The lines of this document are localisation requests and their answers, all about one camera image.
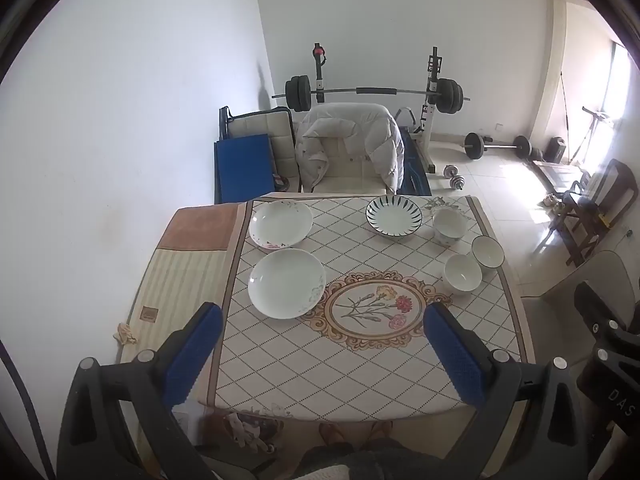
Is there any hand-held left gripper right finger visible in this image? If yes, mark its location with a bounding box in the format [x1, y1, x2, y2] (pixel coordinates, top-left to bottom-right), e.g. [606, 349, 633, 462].
[422, 301, 596, 480]

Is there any dark wooden chair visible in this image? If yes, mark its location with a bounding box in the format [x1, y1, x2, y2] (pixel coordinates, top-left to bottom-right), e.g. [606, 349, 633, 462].
[547, 159, 638, 267]

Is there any white floral bowl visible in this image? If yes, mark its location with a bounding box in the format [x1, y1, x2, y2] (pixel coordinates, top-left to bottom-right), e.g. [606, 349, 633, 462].
[431, 207, 468, 247]

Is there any cream folding chair black frame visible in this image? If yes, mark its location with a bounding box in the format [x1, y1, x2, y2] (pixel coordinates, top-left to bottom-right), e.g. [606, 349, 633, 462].
[218, 106, 297, 192]

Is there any metal exercise stand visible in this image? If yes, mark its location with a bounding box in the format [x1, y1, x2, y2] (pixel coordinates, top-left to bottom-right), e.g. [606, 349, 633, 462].
[570, 105, 616, 166]

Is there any plain white plate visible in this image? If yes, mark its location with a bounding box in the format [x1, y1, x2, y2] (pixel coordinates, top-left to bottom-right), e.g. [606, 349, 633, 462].
[248, 248, 327, 319]

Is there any white bowl with dark rim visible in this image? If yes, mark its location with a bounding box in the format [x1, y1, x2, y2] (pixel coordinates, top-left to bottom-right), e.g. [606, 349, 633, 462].
[471, 235, 506, 272]

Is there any blue striped plate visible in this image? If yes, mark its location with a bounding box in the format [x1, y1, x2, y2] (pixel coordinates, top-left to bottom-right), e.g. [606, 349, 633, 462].
[365, 196, 423, 238]

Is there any cream upholstered chair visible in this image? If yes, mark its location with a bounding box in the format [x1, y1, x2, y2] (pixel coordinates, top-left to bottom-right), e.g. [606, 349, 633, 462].
[297, 135, 398, 196]

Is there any crumpled tissue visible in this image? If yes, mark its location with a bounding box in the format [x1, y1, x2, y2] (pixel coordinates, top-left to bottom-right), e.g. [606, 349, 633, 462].
[112, 322, 138, 346]

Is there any white cloth under table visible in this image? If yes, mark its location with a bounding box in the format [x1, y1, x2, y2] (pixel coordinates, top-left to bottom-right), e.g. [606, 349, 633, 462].
[222, 412, 276, 453]

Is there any chrome dumbbell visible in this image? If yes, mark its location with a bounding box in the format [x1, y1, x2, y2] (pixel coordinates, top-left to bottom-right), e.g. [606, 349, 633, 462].
[442, 164, 466, 191]

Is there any short barbell with black plates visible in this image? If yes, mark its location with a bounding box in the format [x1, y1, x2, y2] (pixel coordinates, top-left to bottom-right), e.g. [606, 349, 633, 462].
[462, 131, 532, 161]

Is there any brown beige striped table mat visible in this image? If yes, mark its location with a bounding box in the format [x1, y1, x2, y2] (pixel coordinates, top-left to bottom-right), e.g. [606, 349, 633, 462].
[120, 202, 251, 366]

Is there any white plate with pink flowers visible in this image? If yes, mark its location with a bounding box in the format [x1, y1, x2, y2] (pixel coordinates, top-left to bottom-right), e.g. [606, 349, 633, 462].
[249, 200, 314, 251]

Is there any black blue weight bench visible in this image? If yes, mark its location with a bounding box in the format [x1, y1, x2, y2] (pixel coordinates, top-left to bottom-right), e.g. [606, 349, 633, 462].
[397, 107, 433, 196]

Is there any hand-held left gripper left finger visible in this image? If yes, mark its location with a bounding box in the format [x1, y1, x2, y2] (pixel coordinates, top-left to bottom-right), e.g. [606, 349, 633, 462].
[57, 301, 223, 480]

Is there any diamond pattern floral tablecloth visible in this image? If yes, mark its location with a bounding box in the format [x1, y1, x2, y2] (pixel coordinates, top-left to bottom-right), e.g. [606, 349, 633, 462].
[207, 195, 536, 423]

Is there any small plain white bowl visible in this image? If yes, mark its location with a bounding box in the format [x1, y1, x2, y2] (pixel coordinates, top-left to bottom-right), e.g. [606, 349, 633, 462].
[443, 253, 483, 295]

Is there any blue folded mat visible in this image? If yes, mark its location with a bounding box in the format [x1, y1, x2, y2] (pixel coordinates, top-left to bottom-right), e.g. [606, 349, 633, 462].
[214, 132, 277, 206]

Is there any white down jacket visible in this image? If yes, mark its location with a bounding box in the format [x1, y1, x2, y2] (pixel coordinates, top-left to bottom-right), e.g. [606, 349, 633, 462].
[295, 102, 406, 193]

